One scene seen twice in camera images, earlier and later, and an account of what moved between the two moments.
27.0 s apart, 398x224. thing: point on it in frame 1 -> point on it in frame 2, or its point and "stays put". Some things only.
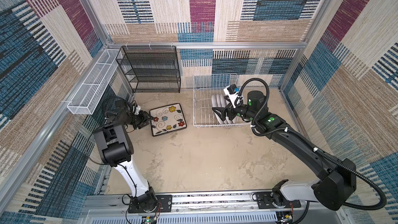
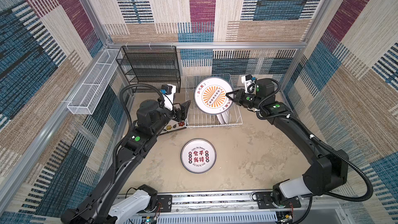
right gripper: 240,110 -> 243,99
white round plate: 214,105 -> 198,155
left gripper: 144,119 -> 183,113
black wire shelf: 151,69 stays put
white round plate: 218,100 -> 210,95
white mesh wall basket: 85,98 stays put
